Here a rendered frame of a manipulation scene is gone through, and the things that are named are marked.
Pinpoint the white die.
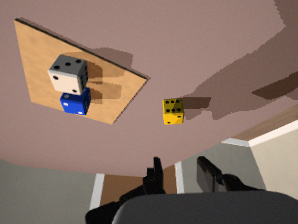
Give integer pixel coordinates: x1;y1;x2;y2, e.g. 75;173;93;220
48;54;89;95

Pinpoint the yellow die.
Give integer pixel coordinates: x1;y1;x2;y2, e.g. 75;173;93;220
163;98;184;124

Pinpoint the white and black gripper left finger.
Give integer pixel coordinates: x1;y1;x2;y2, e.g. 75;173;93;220
85;157;166;224

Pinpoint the blue die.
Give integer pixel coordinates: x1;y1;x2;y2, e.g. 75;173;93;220
59;87;91;115

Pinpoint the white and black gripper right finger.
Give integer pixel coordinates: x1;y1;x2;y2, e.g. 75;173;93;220
197;156;263;192

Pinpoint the tan square mat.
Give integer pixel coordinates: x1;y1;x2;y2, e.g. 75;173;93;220
14;18;147;124

